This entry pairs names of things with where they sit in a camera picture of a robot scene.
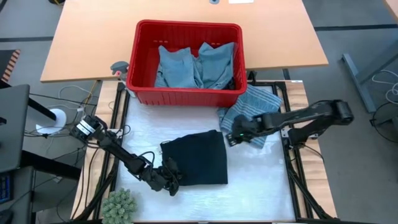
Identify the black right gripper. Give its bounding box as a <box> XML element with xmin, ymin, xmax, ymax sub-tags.
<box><xmin>226</xmin><ymin>114</ymin><xmax>266</xmax><ymax>147</ymax></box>

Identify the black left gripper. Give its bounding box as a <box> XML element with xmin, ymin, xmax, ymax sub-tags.
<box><xmin>146</xmin><ymin>157</ymin><xmax>183</xmax><ymax>197</ymax></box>

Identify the striped blue-green towel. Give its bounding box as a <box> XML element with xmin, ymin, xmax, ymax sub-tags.
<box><xmin>217</xmin><ymin>83</ymin><xmax>284</xmax><ymax>149</ymax></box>

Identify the black garment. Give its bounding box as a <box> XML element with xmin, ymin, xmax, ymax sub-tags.
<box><xmin>160</xmin><ymin>129</ymin><xmax>229</xmax><ymax>187</ymax></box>

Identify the red plastic bin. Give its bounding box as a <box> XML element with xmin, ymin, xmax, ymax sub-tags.
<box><xmin>126</xmin><ymin>19</ymin><xmax>248</xmax><ymax>108</ymax></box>

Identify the green artificial plant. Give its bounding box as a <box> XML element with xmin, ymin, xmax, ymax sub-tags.
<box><xmin>101</xmin><ymin>187</ymin><xmax>139</xmax><ymax>224</ymax></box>

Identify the light blue garment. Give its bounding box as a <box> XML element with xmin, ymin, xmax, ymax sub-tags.
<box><xmin>154</xmin><ymin>42</ymin><xmax>234</xmax><ymax>91</ymax></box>

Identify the light wooden desk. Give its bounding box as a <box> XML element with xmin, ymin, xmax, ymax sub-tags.
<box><xmin>40</xmin><ymin>0</ymin><xmax>330</xmax><ymax>83</ymax></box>
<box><xmin>387</xmin><ymin>0</ymin><xmax>398</xmax><ymax>18</ymax></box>

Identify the black desk beam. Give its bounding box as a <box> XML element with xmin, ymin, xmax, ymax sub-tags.
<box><xmin>20</xmin><ymin>150</ymin><xmax>82</xmax><ymax>180</ymax></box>

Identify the white round stand base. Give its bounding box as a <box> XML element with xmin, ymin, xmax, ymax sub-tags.
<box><xmin>35</xmin><ymin>108</ymin><xmax>68</xmax><ymax>136</ymax></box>

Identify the clear spray bottle grey trigger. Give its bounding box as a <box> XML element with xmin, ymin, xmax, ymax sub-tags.
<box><xmin>109</xmin><ymin>60</ymin><xmax>131</xmax><ymax>82</ymax></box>

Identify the grey metal table leg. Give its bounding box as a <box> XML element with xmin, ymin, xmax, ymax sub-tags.
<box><xmin>341</xmin><ymin>39</ymin><xmax>398</xmax><ymax>113</ymax></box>

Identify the black stand pole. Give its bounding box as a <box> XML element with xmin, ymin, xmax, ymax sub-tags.
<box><xmin>27</xmin><ymin>97</ymin><xmax>58</xmax><ymax>121</ymax></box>

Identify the dark grey monitor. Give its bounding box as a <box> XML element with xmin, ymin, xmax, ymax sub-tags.
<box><xmin>0</xmin><ymin>83</ymin><xmax>31</xmax><ymax>174</ymax></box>

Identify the orange black striped mat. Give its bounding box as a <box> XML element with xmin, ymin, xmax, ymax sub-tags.
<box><xmin>0</xmin><ymin>49</ymin><xmax>21</xmax><ymax>83</ymax></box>

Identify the black left camera cable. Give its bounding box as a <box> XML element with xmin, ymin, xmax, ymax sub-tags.
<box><xmin>136</xmin><ymin>151</ymin><xmax>157</xmax><ymax>167</ymax></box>

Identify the black aluminium table frame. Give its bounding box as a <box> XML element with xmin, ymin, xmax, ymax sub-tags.
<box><xmin>70</xmin><ymin>79</ymin><xmax>340</xmax><ymax>224</ymax></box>

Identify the yellow floor cable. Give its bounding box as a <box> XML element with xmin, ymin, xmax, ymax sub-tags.
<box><xmin>83</xmin><ymin>80</ymin><xmax>98</xmax><ymax>108</ymax></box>

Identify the black floor cable loop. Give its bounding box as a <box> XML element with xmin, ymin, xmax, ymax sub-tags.
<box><xmin>369</xmin><ymin>101</ymin><xmax>398</xmax><ymax>144</ymax></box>

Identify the white floor cable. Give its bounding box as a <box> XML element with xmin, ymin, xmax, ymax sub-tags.
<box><xmin>371</xmin><ymin>68</ymin><xmax>398</xmax><ymax>98</ymax></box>

